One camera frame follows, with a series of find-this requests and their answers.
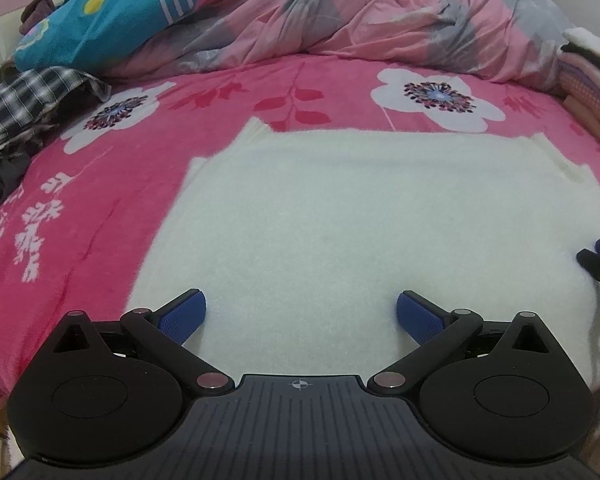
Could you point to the white knit sweater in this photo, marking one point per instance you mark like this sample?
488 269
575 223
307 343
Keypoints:
355 220

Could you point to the blue striped pillow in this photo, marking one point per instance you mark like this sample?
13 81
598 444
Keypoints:
90 25

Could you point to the pink grey quilt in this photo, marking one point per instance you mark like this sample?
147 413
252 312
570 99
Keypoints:
355 10

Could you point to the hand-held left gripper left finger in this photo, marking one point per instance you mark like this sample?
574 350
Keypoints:
182 314

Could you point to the brown plush toy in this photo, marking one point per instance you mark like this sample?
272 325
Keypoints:
40 12

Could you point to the stack of folded clothes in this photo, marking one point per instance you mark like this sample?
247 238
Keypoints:
595 90

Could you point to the plaid shirt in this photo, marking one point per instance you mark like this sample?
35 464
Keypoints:
35 100

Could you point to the dark grey garment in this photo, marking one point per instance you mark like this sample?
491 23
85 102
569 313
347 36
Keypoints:
0 185

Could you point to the pink floral blanket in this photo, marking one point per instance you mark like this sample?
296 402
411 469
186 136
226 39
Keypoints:
95 240

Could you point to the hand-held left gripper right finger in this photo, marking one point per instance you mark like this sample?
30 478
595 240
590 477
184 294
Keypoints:
420 314

